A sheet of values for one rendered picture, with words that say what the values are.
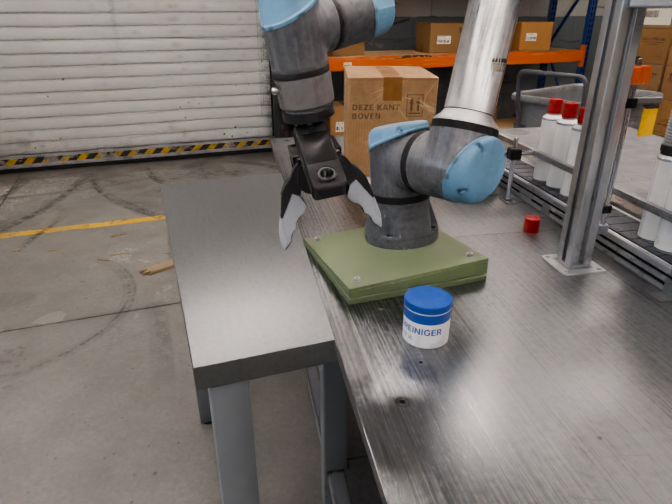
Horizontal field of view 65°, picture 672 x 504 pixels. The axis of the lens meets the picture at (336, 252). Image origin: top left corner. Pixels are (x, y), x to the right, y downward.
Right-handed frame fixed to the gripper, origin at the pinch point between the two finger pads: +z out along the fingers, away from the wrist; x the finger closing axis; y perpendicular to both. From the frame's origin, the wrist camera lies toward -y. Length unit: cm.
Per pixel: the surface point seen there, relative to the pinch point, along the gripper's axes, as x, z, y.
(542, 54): -270, 81, 411
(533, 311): -30.0, 18.8, -4.9
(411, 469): -0.3, 11.9, -32.5
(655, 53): -300, 71, 303
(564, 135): -62, 9, 40
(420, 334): -8.8, 12.2, -11.1
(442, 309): -12.3, 8.6, -11.3
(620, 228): -59, 20, 14
